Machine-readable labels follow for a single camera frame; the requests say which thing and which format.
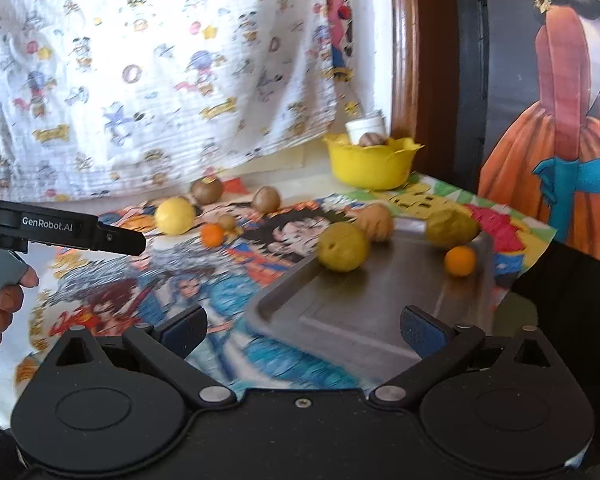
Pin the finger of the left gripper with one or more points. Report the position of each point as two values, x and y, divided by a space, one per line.
119 240

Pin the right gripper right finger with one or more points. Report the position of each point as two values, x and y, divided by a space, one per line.
441 349

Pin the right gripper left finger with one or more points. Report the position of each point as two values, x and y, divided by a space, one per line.
162 351

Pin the small brown kiwi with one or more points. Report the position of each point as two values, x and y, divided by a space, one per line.
227 222

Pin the round brown fruit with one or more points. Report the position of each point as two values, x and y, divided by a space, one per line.
266 200

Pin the yellow lemon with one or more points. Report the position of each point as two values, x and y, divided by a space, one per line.
175 216

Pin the small orange in tray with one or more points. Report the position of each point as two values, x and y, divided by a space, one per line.
460 261

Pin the metal baking tray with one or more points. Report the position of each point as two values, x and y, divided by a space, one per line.
353 319

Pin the colourful cartoon table mat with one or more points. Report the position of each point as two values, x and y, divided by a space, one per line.
107 294

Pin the small orange on mat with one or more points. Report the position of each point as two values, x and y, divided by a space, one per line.
212 235

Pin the large kiwi with sticker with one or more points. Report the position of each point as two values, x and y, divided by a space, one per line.
207 190

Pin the yellow-green fruit in tray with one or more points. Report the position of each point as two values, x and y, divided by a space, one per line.
446 229

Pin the yellow-green guava on tray edge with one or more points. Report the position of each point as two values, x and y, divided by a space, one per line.
343 247

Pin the striped tan fruit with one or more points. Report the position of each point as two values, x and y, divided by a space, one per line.
376 221

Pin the white cartoon print cloth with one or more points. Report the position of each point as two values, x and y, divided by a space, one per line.
114 97

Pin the yellow plastic bowl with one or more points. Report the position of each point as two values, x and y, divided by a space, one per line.
376 167

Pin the striped brown fruit in bowl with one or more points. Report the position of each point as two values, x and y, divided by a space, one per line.
371 139

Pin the white plastic cup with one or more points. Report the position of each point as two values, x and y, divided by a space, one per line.
372 124

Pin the dark panel with dress picture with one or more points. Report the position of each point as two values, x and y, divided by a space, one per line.
541 156

